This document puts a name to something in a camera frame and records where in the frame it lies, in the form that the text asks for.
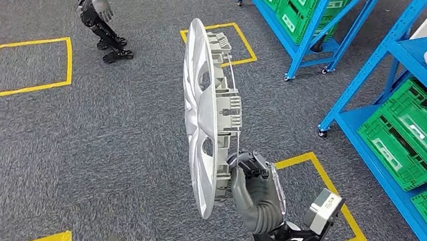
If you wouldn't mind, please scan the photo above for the grey bystander robot hand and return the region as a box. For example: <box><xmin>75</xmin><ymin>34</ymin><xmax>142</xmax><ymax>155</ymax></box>
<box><xmin>87</xmin><ymin>0</ymin><xmax>117</xmax><ymax>24</ymax></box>

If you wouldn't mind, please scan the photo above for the blue metal shelf rack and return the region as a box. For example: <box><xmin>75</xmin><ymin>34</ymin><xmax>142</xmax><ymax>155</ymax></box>
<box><xmin>227</xmin><ymin>0</ymin><xmax>383</xmax><ymax>93</ymax></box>
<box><xmin>302</xmin><ymin>0</ymin><xmax>427</xmax><ymax>241</ymax></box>

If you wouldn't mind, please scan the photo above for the black cylinder part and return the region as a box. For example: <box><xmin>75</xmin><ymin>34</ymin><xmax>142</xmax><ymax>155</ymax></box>
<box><xmin>310</xmin><ymin>36</ymin><xmax>328</xmax><ymax>55</ymax></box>

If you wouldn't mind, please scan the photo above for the grey plastic wheel hubcap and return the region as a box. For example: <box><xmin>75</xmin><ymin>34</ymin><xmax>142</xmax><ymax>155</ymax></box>
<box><xmin>163</xmin><ymin>17</ymin><xmax>256</xmax><ymax>224</ymax></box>

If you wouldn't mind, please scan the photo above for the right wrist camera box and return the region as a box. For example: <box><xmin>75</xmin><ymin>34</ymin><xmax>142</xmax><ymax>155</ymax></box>
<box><xmin>284</xmin><ymin>184</ymin><xmax>347</xmax><ymax>241</ymax></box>

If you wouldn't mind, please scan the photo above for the silver black humanoid robot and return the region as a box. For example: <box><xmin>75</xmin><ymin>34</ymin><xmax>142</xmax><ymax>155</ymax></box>
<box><xmin>62</xmin><ymin>0</ymin><xmax>142</xmax><ymax>67</ymax></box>

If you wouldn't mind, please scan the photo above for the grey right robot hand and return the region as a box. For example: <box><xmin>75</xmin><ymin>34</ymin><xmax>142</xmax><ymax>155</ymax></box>
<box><xmin>219</xmin><ymin>147</ymin><xmax>293</xmax><ymax>225</ymax></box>

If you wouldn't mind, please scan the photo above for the clear plastic film cover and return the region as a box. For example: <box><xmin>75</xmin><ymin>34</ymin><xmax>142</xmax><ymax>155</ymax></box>
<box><xmin>264</xmin><ymin>163</ymin><xmax>294</xmax><ymax>225</ymax></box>

